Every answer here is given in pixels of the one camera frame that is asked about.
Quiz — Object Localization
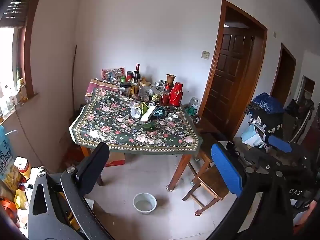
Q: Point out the round metal tin lid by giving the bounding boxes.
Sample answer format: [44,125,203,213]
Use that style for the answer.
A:
[168,113,178,121]

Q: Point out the red sauce bottle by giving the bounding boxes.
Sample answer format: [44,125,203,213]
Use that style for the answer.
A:
[161,89,170,106]

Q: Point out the yellow oil bottle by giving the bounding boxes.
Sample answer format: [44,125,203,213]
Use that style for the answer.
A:
[130,70,139,97]

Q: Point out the white long box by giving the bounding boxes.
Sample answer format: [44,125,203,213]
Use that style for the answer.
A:
[141,105,157,121]

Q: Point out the green can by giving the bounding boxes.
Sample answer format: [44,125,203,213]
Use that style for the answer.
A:
[143,124,156,131]

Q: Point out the custard apple fruit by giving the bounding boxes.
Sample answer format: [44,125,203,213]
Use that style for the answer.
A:
[151,94,161,103]

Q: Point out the wall light switch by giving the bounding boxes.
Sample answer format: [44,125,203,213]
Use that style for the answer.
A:
[201,50,210,60]

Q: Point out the dark wine bottle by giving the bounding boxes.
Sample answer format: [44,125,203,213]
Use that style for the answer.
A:
[135,64,141,82]

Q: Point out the striped pink cloth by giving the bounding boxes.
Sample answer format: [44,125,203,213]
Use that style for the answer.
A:
[85,79,117,103]

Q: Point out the glass jar beside table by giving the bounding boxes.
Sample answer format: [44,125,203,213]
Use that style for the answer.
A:
[189,97,199,111]

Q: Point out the blue clothes pile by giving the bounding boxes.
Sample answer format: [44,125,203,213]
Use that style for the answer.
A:
[245,92,284,122]

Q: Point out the brown ceramic vase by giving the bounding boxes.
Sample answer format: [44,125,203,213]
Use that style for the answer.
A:
[167,74,176,89]

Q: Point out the cardboard box red stripe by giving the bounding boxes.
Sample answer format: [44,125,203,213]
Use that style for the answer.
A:
[105,152,125,167]

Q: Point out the red thermos jug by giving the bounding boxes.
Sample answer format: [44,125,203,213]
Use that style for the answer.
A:
[169,82,183,107]

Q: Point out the clear jar with gold lid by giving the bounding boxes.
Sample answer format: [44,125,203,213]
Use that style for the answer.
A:
[138,81,151,102]

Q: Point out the light blue paper bag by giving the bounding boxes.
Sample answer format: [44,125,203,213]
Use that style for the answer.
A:
[241,124,264,148]

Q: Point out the brown wooden door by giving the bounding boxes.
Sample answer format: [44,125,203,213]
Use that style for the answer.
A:
[203,26,256,133]

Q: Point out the teal bag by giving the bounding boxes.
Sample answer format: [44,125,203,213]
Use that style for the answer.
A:
[151,106,168,119]

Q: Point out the white trash bucket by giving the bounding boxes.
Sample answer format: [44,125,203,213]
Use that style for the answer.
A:
[133,192,157,215]

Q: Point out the green snack packet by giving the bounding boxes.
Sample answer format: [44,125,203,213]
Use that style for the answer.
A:
[140,102,149,115]

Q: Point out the wooden table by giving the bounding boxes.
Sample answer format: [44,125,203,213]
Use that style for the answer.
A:
[80,89,216,192]

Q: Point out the red patterned snack bag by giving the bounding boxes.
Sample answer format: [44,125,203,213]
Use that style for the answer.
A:
[101,68,125,83]

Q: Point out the wooden stool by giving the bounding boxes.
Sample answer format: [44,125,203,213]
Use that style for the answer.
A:
[182,132,237,217]

